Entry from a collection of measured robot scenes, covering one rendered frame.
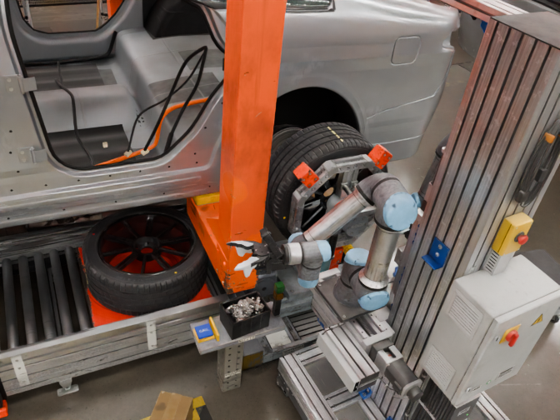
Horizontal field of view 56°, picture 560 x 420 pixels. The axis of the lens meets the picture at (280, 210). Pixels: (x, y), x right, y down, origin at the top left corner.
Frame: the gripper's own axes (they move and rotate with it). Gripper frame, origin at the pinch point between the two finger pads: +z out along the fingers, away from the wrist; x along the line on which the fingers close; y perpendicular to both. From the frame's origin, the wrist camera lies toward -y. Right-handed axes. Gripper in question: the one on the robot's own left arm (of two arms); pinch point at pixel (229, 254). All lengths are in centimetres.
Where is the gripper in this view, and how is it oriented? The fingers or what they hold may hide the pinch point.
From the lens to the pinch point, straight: 178.9
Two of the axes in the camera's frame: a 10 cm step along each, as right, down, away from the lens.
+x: -2.5, -5.0, 8.3
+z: -9.7, 0.7, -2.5
